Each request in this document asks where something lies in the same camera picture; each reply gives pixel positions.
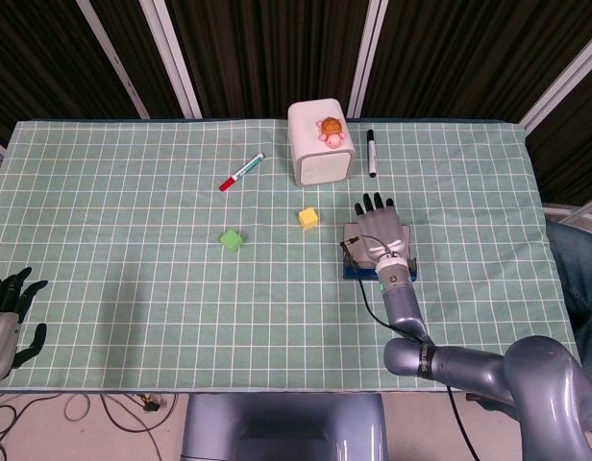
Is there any blue-grey robot torso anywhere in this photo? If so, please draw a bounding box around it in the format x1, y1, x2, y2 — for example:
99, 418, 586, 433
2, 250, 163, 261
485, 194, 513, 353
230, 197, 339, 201
180, 393, 388, 461

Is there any dark pleated curtain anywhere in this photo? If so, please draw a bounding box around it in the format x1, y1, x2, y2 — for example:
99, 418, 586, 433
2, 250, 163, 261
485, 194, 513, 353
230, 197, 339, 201
0, 0, 592, 207

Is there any yellow cube block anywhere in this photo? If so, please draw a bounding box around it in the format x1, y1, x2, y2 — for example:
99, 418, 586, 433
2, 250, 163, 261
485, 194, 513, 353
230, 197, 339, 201
298, 206, 320, 231

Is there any blue glasses case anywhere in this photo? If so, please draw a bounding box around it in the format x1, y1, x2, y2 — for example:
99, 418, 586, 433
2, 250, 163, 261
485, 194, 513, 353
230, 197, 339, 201
342, 221, 419, 281

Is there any pink turtle toy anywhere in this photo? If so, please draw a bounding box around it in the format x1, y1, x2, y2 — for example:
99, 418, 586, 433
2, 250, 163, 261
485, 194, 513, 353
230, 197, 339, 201
315, 116, 346, 149

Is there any black robot hand cable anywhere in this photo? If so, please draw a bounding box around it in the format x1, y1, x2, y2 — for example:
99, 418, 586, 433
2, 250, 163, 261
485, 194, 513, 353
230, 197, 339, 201
340, 233, 476, 461

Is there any white cube mini cabinet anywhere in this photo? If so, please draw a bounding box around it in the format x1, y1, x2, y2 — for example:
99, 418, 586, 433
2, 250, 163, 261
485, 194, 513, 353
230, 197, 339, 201
287, 97, 358, 187

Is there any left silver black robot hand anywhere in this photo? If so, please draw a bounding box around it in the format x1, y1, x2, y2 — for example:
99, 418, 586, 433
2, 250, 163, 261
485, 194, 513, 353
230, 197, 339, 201
0, 266, 50, 385

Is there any green cube block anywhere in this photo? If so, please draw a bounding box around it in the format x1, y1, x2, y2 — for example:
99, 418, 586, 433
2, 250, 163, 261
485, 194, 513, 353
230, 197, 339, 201
219, 229, 244, 253

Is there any black capped white marker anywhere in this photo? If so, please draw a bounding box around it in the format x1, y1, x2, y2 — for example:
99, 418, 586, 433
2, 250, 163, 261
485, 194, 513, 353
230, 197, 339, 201
365, 129, 379, 179

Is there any white metal frame rail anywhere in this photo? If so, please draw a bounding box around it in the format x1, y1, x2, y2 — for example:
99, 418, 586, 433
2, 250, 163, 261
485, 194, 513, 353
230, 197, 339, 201
544, 199, 592, 236

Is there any white aluminium frame post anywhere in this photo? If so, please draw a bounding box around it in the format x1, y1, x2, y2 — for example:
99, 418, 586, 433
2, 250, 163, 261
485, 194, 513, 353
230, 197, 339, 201
76, 0, 152, 120
346, 0, 391, 120
138, 0, 204, 120
520, 36, 592, 135

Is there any green checked tablecloth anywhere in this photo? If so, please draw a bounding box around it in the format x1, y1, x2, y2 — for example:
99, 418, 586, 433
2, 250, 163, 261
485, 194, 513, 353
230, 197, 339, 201
0, 118, 590, 393

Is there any black floor cable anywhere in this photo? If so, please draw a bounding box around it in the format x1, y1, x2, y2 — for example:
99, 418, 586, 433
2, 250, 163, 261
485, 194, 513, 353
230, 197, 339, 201
63, 392, 182, 433

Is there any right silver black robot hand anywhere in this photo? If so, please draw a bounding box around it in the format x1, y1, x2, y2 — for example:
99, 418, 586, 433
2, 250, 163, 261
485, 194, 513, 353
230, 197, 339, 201
354, 191, 409, 264

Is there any red capped white marker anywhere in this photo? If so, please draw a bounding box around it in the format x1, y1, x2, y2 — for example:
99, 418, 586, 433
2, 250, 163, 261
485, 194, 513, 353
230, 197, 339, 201
218, 153, 266, 193

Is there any person's blue jeans leg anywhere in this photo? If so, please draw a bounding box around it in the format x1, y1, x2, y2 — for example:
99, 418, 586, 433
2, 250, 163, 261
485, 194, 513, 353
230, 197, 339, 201
545, 220, 592, 380

